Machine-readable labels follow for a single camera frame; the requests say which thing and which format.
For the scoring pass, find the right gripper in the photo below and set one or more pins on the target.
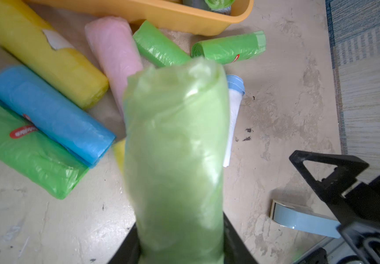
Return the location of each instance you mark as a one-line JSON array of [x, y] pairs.
[[360, 216]]

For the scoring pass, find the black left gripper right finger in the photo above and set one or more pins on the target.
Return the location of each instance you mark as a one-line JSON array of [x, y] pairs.
[[235, 251]]

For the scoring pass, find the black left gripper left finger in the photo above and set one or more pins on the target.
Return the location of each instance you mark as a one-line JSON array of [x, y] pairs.
[[129, 251]]

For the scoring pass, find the yellow roll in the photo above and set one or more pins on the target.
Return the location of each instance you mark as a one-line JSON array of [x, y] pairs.
[[40, 47], [119, 153]]

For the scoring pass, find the white roll with blue band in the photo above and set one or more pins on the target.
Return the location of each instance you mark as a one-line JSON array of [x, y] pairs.
[[236, 91]]

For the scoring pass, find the light green roll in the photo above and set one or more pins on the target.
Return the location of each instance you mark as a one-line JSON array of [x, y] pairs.
[[177, 121]]

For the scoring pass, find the fat green roll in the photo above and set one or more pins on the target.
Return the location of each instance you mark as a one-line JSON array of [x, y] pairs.
[[219, 4]]

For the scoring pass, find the grey trash bag roll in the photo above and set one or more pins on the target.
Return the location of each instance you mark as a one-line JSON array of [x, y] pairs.
[[201, 4]]

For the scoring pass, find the blue trash bag roll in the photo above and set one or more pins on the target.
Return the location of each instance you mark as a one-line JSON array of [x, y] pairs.
[[27, 94]]

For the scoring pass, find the green roll with red label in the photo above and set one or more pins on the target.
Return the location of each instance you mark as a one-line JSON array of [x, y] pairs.
[[226, 50]]

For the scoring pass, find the short green roll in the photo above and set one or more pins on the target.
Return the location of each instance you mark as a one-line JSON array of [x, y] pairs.
[[155, 47]]

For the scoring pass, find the upper pink roll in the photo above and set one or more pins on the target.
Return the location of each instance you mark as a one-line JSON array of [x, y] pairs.
[[111, 41]]

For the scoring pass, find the yellow plastic storage box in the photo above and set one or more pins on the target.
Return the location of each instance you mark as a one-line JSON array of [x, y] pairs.
[[171, 15]]

